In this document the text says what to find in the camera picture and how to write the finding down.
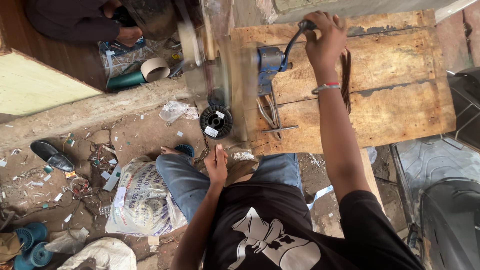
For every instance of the person's right hand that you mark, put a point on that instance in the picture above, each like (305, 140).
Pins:
(327, 45)

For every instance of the person's left hand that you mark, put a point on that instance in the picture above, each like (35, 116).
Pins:
(216, 168)

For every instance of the blue hand crank winding machine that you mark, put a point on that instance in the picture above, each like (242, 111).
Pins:
(270, 62)

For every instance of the brown wooden stool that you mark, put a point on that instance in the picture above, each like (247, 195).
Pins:
(240, 170)

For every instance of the crumpled white paper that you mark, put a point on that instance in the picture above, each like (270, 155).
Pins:
(243, 155)

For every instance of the teal plastic spool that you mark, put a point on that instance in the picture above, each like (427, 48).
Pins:
(23, 238)
(21, 263)
(186, 150)
(37, 229)
(41, 254)

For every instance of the person's blue jeans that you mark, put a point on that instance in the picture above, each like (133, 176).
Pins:
(183, 183)

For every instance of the person's bare foot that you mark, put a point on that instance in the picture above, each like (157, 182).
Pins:
(169, 150)

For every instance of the metal clamp rods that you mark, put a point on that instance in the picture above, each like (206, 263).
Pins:
(275, 129)

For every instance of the crumpled clear plastic bag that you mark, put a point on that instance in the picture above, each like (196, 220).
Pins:
(174, 110)

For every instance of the wooden plank bench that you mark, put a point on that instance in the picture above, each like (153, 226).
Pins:
(393, 75)

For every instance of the white printed woven sack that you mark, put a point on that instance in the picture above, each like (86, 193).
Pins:
(140, 202)

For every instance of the person's black printed t-shirt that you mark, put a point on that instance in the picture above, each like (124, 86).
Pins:
(292, 225)

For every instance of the spinning coil winding former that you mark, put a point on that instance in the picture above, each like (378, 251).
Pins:
(210, 63)

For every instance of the white blue paper strip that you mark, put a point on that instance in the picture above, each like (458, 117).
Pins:
(318, 195)

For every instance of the cardboard tube roll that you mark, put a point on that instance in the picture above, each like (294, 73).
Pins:
(154, 70)

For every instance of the green paper roll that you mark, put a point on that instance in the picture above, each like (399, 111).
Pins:
(125, 80)

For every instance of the plain white sack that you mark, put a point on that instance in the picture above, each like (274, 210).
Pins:
(101, 257)

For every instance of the blue flat box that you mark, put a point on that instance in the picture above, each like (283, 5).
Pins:
(123, 48)

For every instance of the dusty clear plastic bag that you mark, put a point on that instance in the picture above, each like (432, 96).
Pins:
(67, 242)

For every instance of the black leather shoe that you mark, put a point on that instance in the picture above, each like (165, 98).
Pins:
(50, 154)

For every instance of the grey motor scooter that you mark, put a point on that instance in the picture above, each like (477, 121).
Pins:
(446, 187)

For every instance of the wooden cabinet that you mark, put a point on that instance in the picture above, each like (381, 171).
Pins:
(41, 75)

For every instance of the brown cloth bag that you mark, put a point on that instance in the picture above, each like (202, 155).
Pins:
(8, 247)

